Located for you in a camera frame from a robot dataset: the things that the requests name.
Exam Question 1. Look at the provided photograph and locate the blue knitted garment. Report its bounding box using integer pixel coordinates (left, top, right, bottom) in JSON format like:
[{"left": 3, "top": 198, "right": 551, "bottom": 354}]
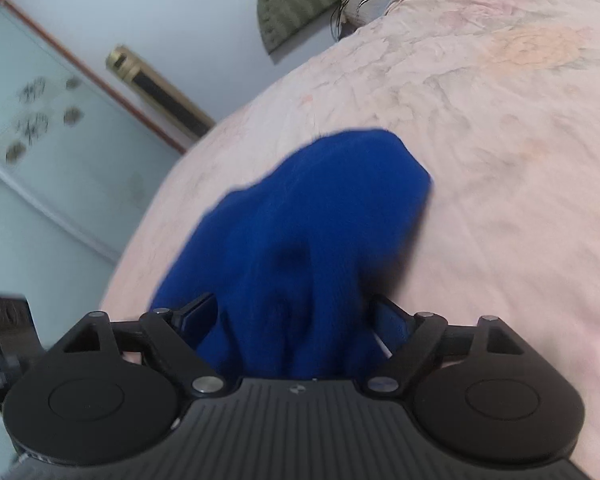
[{"left": 151, "top": 129, "right": 431, "bottom": 380}]

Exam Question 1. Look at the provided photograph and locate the frosted glass sliding door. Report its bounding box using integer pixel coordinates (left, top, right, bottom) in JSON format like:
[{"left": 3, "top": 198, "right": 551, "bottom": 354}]
[{"left": 0, "top": 0, "right": 188, "bottom": 480}]

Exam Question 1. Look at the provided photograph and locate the gold tower air conditioner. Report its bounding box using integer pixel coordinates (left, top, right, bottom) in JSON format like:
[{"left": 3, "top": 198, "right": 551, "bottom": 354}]
[{"left": 106, "top": 46, "right": 215, "bottom": 141}]

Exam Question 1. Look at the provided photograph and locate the pink bed sheet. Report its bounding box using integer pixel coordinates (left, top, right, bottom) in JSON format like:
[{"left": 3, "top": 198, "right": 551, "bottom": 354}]
[{"left": 102, "top": 0, "right": 600, "bottom": 479}]

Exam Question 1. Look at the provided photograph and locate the striped grey pillow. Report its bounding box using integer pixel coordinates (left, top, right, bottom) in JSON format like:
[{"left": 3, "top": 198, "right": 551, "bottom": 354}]
[{"left": 329, "top": 0, "right": 449, "bottom": 42}]

